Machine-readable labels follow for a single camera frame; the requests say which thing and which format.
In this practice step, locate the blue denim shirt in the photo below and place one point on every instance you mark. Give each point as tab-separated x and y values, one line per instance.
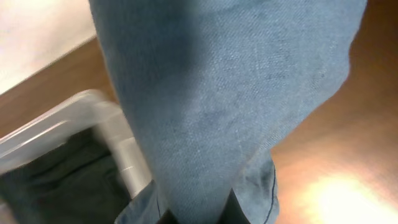
209	87

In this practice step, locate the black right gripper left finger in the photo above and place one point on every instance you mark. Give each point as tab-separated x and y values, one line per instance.
168	218

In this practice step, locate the clear plastic storage bin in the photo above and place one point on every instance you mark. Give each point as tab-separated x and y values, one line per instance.
87	109

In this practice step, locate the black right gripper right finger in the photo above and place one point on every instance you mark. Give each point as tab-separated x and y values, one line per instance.
232	212

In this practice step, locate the large black garment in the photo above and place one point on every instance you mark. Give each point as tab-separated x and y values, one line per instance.
75	183

